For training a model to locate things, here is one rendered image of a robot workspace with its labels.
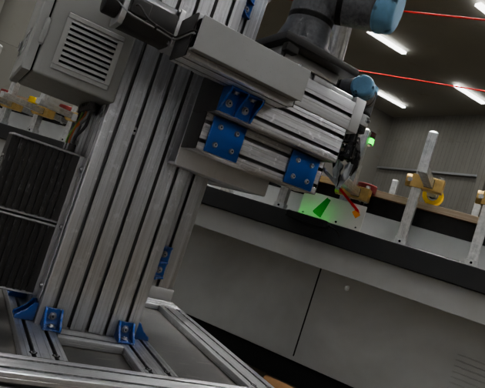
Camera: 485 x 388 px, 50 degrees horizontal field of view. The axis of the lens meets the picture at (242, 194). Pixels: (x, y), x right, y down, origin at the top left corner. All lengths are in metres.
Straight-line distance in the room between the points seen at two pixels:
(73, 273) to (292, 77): 0.68
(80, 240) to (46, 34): 0.47
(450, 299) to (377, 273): 0.27
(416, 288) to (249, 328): 0.79
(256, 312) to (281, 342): 0.17
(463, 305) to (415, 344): 0.32
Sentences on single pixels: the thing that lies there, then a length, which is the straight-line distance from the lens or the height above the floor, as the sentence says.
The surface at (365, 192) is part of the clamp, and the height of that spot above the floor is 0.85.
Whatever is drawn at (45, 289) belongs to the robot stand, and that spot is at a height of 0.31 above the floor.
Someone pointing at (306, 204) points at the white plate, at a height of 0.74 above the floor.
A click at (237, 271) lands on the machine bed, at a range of 2.41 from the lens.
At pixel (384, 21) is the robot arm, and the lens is 1.33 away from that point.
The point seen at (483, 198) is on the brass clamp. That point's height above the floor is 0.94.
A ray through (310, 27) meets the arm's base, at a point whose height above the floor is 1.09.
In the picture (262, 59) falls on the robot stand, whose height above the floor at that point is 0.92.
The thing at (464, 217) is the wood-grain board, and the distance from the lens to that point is 2.19.
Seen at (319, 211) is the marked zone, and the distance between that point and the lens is 2.07.
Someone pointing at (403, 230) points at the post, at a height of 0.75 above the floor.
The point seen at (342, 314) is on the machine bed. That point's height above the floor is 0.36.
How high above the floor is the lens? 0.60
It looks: 3 degrees up
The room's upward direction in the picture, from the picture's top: 18 degrees clockwise
